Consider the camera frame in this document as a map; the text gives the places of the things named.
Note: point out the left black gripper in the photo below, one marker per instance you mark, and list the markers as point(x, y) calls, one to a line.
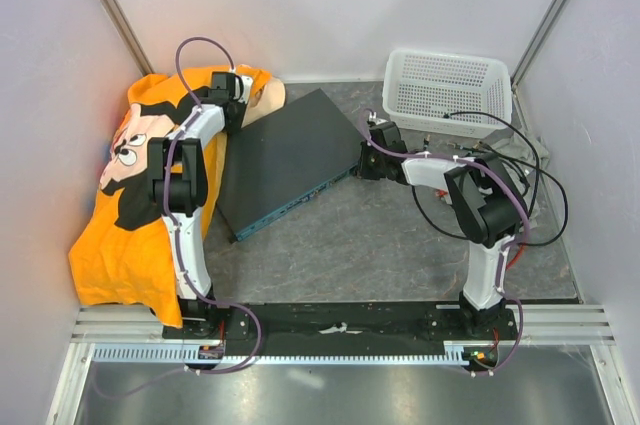
point(236, 129)

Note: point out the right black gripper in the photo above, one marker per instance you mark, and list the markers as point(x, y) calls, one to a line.
point(365, 171)

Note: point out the dark blue network switch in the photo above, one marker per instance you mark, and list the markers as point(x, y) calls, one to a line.
point(284, 160)

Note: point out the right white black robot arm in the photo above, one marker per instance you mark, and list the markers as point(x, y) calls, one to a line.
point(490, 211)

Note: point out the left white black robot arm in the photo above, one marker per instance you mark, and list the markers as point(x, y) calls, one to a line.
point(178, 184)

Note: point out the peach fabric hat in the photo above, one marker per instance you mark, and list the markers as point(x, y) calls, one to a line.
point(269, 99)

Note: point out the white plastic basket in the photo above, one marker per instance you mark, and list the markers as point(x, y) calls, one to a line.
point(445, 93)

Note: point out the grey cloth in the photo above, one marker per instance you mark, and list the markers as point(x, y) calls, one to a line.
point(523, 176)

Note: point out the orange mickey mouse cloth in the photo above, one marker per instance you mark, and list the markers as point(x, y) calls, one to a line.
point(123, 255)

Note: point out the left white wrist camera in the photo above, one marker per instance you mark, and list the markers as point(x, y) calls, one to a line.
point(243, 86)

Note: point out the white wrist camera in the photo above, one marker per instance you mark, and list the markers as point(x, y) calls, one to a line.
point(373, 120)
point(243, 86)

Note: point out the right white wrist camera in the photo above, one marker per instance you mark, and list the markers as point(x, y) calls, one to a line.
point(373, 120)

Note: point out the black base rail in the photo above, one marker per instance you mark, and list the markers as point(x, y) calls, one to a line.
point(346, 328)

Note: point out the white slotted cable duct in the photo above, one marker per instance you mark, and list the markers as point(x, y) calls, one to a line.
point(193, 354)

